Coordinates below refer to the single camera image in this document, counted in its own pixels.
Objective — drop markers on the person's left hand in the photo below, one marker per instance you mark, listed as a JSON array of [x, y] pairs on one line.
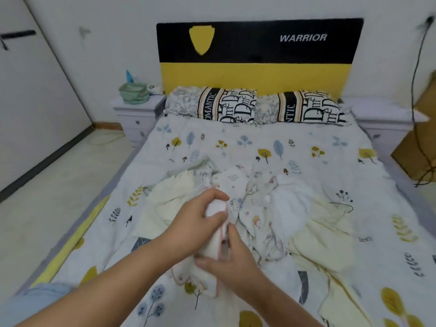
[[191, 231]]

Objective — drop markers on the person's right hand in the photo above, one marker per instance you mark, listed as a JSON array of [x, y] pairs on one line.
[[235, 269]]

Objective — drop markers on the cartoon print pajama top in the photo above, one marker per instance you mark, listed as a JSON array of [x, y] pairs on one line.
[[216, 209]]

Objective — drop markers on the cartoon print pyjama trousers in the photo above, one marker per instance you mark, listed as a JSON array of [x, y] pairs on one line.
[[255, 201]]

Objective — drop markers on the bed with leaf print bedding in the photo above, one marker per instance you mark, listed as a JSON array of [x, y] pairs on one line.
[[204, 152]]

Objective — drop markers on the light blue denim jeans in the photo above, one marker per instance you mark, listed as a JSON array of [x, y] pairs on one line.
[[34, 306]]

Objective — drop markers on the person's left forearm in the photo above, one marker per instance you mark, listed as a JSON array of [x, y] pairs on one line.
[[102, 293]]

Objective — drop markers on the white nightstand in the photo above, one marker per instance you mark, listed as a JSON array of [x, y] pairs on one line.
[[381, 122], [136, 122]]

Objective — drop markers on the black white patterned pillow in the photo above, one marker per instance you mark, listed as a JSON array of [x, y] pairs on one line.
[[218, 105], [306, 109]]

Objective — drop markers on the small white container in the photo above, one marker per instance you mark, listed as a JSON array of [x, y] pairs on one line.
[[155, 90]]

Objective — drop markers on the small blue bottle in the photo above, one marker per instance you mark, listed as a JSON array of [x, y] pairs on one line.
[[129, 77]]

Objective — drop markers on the black yellow headboard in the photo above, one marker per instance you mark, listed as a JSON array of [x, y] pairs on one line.
[[259, 78]]

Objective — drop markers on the white wardrobe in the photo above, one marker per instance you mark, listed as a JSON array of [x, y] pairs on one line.
[[34, 98]]

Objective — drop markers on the wooden dressing table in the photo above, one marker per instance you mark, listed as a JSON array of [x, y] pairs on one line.
[[422, 139]]

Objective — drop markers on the wall socket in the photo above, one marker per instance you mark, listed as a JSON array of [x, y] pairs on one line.
[[430, 20]]

